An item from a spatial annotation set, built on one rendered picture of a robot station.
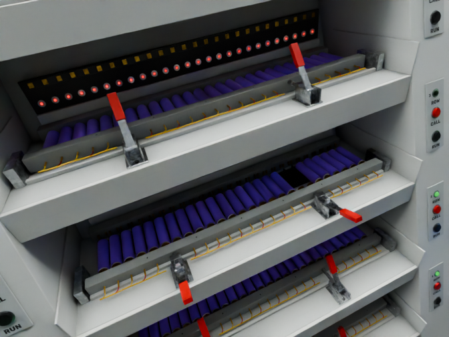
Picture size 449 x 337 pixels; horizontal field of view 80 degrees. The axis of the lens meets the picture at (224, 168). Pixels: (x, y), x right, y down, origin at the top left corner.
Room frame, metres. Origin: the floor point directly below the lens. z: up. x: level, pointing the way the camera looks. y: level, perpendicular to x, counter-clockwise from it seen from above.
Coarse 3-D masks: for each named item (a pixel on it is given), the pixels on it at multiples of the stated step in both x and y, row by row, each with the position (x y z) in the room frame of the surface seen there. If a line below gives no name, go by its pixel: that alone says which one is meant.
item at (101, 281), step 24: (360, 168) 0.46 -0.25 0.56; (312, 192) 0.43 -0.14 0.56; (240, 216) 0.41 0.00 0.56; (264, 216) 0.41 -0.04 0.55; (288, 216) 0.41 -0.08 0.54; (192, 240) 0.38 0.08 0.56; (216, 240) 0.39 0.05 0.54; (120, 264) 0.37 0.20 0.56; (144, 264) 0.36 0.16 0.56; (96, 288) 0.34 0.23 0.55
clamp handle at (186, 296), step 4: (176, 268) 0.33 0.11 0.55; (180, 268) 0.34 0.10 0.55; (176, 272) 0.33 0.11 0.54; (180, 272) 0.33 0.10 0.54; (180, 276) 0.32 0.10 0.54; (184, 276) 0.32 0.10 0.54; (180, 280) 0.31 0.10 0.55; (184, 280) 0.31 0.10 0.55; (180, 284) 0.30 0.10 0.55; (184, 284) 0.30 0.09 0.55; (180, 288) 0.29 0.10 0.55; (184, 288) 0.29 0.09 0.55; (188, 288) 0.29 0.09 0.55; (180, 292) 0.29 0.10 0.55; (184, 292) 0.28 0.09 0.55; (188, 292) 0.28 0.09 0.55; (184, 296) 0.28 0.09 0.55; (188, 296) 0.27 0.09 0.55; (184, 300) 0.27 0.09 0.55; (188, 300) 0.27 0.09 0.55; (192, 300) 0.27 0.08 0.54; (184, 304) 0.27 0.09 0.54
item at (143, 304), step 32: (352, 128) 0.57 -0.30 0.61; (256, 160) 0.54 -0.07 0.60; (384, 160) 0.47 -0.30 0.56; (416, 160) 0.42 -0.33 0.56; (160, 192) 0.49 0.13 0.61; (224, 192) 0.51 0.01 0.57; (352, 192) 0.44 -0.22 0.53; (384, 192) 0.42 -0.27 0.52; (288, 224) 0.40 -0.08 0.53; (320, 224) 0.39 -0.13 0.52; (352, 224) 0.41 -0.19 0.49; (64, 256) 0.37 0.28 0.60; (96, 256) 0.42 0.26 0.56; (192, 256) 0.38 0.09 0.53; (224, 256) 0.36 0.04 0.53; (256, 256) 0.35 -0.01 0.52; (288, 256) 0.38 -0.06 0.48; (64, 288) 0.33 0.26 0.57; (128, 288) 0.35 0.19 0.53; (160, 288) 0.33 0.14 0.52; (192, 288) 0.33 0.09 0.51; (224, 288) 0.35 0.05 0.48; (64, 320) 0.29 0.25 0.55; (96, 320) 0.31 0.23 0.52; (128, 320) 0.31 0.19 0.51
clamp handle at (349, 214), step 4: (328, 200) 0.40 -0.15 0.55; (328, 204) 0.40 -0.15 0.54; (332, 204) 0.39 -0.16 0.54; (332, 208) 0.38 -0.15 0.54; (336, 208) 0.38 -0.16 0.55; (340, 208) 0.38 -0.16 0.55; (340, 212) 0.36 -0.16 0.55; (344, 212) 0.36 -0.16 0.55; (348, 212) 0.35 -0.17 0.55; (352, 212) 0.35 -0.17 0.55; (344, 216) 0.36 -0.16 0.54; (348, 216) 0.35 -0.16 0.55; (352, 216) 0.34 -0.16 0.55; (356, 216) 0.34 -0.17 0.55; (360, 216) 0.34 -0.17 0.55; (352, 220) 0.34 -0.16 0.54; (356, 220) 0.33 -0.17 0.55; (360, 220) 0.33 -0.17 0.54
